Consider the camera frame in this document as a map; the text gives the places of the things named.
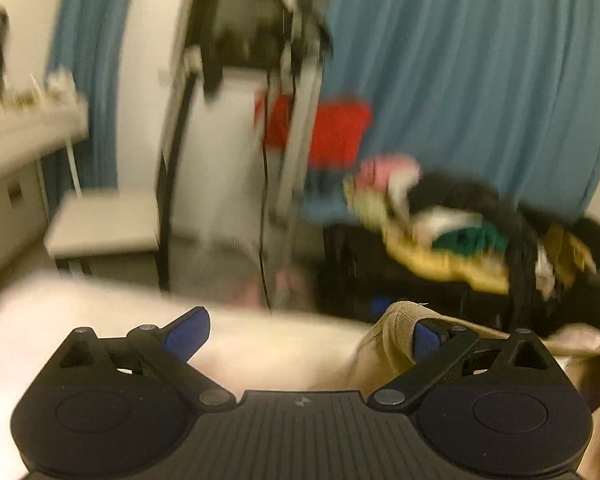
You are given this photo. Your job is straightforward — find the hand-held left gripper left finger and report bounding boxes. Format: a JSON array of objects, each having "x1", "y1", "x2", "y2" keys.
[{"x1": 57, "y1": 306, "x2": 238, "y2": 413}]

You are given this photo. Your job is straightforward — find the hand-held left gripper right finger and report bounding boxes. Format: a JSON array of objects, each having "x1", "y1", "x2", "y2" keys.
[{"x1": 367, "y1": 320, "x2": 548, "y2": 413}]

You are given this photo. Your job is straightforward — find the beige pants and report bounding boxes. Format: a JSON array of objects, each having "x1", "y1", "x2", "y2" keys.
[{"x1": 307, "y1": 301, "x2": 600, "y2": 480}]

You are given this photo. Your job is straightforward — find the pile of mixed clothes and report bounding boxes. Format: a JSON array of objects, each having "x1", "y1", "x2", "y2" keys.
[{"x1": 342, "y1": 154, "x2": 600, "y2": 311}]

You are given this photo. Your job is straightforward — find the black laundry basket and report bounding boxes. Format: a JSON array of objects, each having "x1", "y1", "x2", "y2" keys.
[{"x1": 322, "y1": 222, "x2": 600, "y2": 336}]

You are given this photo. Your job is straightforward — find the white stool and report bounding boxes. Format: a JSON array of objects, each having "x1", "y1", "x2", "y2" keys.
[{"x1": 44, "y1": 190, "x2": 161, "y2": 276}]

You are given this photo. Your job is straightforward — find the blue cloth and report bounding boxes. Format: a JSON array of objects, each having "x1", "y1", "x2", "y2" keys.
[{"x1": 300, "y1": 170, "x2": 363, "y2": 226}]

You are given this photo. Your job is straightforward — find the red cloth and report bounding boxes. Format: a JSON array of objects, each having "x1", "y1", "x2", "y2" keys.
[{"x1": 254, "y1": 92, "x2": 373, "y2": 171}]

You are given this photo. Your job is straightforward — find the exercise machine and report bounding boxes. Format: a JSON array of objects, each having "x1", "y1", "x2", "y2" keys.
[{"x1": 155, "y1": 0, "x2": 336, "y2": 311}]

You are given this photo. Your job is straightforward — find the white dressing table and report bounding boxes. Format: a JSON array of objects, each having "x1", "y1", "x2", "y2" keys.
[{"x1": 0, "y1": 72, "x2": 91, "y2": 286}]

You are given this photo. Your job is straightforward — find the wide blue curtain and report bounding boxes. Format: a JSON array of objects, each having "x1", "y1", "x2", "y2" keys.
[{"x1": 322, "y1": 0, "x2": 600, "y2": 221}]

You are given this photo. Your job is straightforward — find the narrow blue curtain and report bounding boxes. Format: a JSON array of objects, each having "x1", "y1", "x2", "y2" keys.
[{"x1": 42, "y1": 0, "x2": 141, "y2": 221}]

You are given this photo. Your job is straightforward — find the black cable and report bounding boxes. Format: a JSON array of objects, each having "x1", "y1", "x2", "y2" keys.
[{"x1": 257, "y1": 70, "x2": 276, "y2": 313}]

